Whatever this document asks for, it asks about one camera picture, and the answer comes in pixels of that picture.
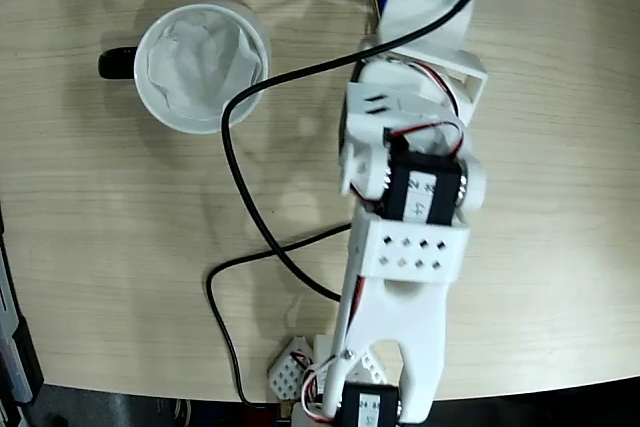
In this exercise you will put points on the white perforated arm base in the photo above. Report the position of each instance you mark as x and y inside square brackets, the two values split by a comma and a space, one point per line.
[287, 372]

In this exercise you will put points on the gray black equipment rack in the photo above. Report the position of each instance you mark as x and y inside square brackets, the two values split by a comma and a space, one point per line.
[15, 347]

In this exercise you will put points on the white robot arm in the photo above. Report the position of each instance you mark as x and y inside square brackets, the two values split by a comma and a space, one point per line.
[410, 317]

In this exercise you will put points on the white crumpled paper tissue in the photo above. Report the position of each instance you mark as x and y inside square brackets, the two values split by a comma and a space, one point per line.
[200, 67]

